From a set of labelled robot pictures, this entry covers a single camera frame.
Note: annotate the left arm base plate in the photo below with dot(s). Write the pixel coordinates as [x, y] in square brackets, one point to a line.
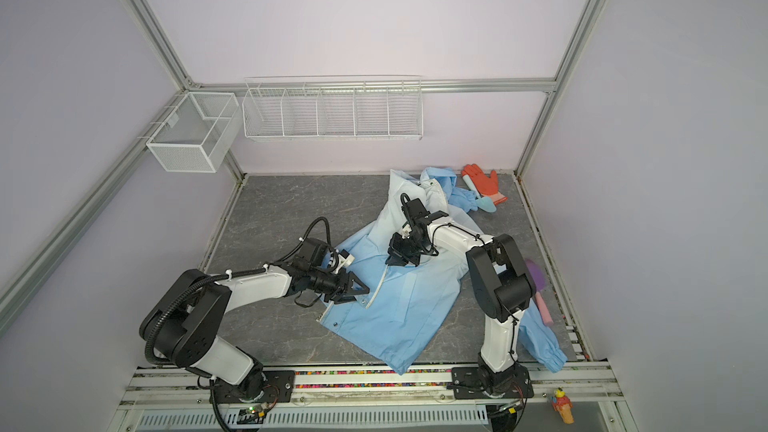
[269, 386]

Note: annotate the light blue zip jacket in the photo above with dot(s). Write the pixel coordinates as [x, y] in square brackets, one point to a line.
[407, 305]

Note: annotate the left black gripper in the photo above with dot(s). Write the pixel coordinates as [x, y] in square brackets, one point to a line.
[337, 296]

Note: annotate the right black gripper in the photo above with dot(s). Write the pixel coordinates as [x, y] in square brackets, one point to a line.
[396, 255]

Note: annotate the white ventilation grille strip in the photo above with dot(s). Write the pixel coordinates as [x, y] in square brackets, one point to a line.
[317, 418]

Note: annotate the small toy figure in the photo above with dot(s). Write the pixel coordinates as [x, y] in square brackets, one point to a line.
[563, 406]

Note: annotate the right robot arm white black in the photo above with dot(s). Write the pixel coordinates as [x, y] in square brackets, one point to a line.
[502, 287]

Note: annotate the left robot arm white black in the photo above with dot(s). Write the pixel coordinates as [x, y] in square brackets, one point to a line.
[183, 328]

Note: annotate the white mesh box basket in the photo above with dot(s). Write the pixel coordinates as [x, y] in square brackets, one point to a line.
[197, 133]

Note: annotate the white wire wall shelf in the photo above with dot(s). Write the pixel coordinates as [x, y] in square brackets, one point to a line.
[333, 107]

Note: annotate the teal toy trowel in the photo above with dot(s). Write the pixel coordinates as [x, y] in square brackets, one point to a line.
[483, 203]

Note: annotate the purple pink toy shovel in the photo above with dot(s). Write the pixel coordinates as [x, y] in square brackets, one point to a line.
[540, 284]

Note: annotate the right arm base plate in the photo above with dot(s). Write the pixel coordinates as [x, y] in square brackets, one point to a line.
[478, 382]

